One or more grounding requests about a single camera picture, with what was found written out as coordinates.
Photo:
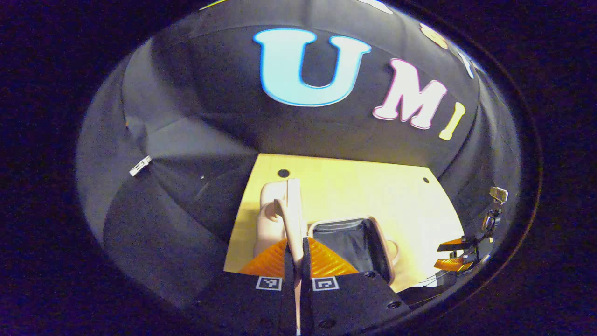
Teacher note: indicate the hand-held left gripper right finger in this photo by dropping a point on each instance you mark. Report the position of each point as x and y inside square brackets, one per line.
[306, 289]

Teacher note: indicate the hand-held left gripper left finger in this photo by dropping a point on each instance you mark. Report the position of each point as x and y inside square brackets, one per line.
[289, 289]

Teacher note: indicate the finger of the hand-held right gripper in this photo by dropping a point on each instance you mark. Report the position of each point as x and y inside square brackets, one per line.
[450, 244]
[450, 264]

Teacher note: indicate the black backdrop cloth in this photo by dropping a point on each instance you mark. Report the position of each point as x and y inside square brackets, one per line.
[210, 140]

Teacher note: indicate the white clip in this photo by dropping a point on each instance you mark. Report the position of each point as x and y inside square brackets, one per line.
[140, 165]

